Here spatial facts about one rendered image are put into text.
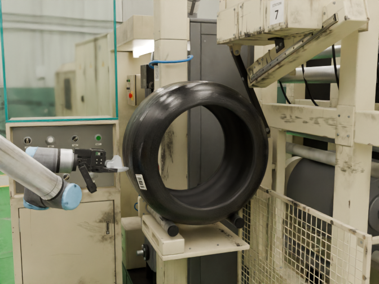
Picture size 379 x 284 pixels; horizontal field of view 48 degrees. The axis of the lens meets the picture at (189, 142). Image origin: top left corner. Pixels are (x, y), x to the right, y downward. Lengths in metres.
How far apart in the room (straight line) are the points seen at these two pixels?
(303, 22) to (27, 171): 1.00
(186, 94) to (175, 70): 0.39
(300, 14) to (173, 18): 0.67
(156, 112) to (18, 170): 0.52
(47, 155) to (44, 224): 0.79
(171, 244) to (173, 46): 0.87
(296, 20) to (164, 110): 0.55
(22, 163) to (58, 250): 1.08
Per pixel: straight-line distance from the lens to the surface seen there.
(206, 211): 1.65
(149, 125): 1.54
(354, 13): 1.49
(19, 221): 2.31
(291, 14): 1.47
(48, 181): 1.41
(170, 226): 1.63
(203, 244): 1.78
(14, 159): 1.33
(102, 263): 2.41
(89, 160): 1.61
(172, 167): 1.97
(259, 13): 1.63
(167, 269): 2.11
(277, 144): 2.11
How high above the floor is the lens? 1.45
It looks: 8 degrees down
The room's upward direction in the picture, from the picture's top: straight up
